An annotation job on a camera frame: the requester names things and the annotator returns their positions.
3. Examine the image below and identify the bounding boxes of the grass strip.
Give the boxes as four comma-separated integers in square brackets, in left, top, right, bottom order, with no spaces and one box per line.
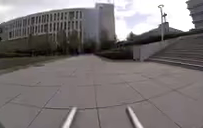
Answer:
[0,54,72,74]

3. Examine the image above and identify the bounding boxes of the long white building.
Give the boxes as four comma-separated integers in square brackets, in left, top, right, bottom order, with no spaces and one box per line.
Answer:
[0,2,117,54]

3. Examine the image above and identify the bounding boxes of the large tiered building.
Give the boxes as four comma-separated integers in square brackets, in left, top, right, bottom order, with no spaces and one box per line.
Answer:
[185,0,203,33]

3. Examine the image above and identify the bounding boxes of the wide concrete stairs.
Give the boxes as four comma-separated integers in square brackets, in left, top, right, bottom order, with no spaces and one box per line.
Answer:
[144,33,203,73]

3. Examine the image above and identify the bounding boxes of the robot's own part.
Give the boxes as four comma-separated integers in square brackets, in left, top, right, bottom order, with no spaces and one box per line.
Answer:
[125,105,145,128]
[61,106,79,128]

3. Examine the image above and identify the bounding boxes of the pale concrete wall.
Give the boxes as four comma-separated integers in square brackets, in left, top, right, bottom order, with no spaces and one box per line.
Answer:
[131,35,194,62]

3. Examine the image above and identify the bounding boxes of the row of trees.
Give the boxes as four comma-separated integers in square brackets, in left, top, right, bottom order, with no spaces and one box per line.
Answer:
[22,29,115,56]

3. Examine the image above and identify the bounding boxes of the lamp pole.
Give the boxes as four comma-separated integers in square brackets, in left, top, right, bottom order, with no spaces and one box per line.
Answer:
[157,4,169,43]

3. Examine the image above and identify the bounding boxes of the grey concrete slab plaza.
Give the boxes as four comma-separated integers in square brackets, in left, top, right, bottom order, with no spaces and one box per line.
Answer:
[0,53,203,128]

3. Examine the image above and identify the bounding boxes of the low building with sloped roof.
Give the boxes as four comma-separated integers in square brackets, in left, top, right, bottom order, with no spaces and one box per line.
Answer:
[127,21,185,44]

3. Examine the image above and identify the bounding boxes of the dark green hedge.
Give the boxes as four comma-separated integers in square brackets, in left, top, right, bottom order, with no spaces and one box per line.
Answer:
[94,47,135,61]
[120,28,203,47]

